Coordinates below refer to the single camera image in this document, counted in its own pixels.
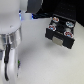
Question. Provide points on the black kcup holder drawer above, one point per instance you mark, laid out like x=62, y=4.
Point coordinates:
x=58, y=36

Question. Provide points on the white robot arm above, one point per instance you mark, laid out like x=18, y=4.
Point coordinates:
x=10, y=38

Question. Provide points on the kcup in holder left front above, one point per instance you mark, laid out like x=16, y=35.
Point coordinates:
x=52, y=27

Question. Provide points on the red-lidded kcup front right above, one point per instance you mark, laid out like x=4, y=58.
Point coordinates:
x=69, y=34

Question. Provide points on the blue-lidded kcup in holder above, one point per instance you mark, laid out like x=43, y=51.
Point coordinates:
x=69, y=24

